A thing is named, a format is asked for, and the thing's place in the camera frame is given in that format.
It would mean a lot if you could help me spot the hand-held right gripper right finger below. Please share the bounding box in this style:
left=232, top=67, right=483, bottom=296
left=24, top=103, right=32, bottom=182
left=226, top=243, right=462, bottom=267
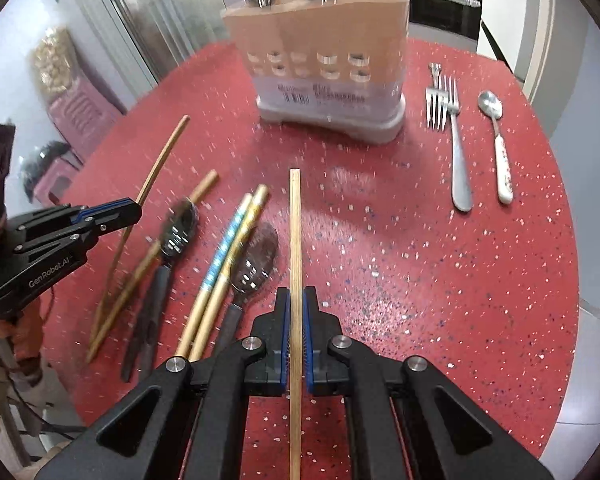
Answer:
left=302, top=286, right=556, bottom=480

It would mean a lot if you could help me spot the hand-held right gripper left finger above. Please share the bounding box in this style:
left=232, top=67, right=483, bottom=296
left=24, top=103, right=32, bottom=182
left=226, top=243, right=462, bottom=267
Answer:
left=35, top=287, right=293, bottom=480

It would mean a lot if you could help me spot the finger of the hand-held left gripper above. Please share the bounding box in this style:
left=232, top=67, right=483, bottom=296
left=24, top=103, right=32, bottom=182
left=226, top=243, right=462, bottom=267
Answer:
left=14, top=211, right=144, bottom=262
left=7, top=198, right=142, bottom=234

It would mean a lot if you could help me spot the thin brown chopstick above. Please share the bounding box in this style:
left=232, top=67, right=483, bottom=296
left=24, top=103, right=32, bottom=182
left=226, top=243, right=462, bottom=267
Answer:
left=91, top=115, right=191, bottom=346

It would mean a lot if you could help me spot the light bamboo chopstick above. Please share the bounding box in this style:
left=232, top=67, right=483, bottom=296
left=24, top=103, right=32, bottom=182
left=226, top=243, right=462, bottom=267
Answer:
left=289, top=168, right=303, bottom=480

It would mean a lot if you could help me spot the grey spoon with dark handle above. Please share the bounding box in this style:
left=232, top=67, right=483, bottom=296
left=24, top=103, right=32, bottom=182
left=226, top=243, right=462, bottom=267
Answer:
left=120, top=199, right=201, bottom=383
left=212, top=222, right=281, bottom=361

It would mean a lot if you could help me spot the blue patterned chopstick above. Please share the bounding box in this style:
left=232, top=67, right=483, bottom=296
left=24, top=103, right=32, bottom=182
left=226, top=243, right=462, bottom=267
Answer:
left=174, top=192, right=255, bottom=358

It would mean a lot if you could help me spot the brown wooden chopstick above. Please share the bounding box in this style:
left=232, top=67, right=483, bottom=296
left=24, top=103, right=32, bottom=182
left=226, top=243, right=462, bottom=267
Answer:
left=85, top=170, right=220, bottom=363

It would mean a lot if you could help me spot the beige utensil holder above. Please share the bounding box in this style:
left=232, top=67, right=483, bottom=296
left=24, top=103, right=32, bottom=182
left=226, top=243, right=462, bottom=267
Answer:
left=221, top=0, right=412, bottom=145

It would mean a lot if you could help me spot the person's left forearm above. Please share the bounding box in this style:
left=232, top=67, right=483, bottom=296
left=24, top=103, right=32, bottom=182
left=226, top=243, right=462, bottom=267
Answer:
left=0, top=301, right=43, bottom=376

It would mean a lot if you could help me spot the stack of pink stools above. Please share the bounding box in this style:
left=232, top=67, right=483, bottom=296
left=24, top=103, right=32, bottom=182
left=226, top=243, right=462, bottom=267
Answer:
left=32, top=85, right=123, bottom=202

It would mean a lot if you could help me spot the golden chopstick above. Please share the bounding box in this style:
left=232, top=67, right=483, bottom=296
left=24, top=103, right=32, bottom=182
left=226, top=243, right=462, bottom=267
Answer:
left=187, top=185, right=271, bottom=362

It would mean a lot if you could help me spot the clear bag of snacks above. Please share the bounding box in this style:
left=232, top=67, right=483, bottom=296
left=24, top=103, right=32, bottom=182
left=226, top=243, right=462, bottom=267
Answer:
left=29, top=26, right=82, bottom=97

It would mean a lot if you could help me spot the sliding glass door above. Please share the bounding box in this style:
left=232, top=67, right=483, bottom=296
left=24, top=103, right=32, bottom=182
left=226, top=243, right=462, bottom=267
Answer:
left=80, top=0, right=233, bottom=88

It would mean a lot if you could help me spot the large metal fork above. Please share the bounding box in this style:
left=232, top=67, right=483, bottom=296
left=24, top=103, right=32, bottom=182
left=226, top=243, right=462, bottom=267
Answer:
left=441, top=76, right=474, bottom=212

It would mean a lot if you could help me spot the small metal fork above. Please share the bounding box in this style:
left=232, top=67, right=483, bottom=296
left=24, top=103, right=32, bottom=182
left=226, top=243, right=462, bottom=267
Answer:
left=426, top=62, right=447, bottom=131

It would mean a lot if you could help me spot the black built-in oven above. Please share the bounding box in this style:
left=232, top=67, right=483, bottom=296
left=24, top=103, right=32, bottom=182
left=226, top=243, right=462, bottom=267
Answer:
left=402, top=0, right=483, bottom=51

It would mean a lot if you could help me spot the white refrigerator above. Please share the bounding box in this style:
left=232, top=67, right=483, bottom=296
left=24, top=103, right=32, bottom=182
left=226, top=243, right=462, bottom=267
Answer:
left=476, top=0, right=561, bottom=92

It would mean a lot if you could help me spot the spoon with white floral handle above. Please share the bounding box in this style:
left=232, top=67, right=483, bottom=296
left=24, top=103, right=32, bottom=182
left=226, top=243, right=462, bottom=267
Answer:
left=477, top=91, right=515, bottom=205

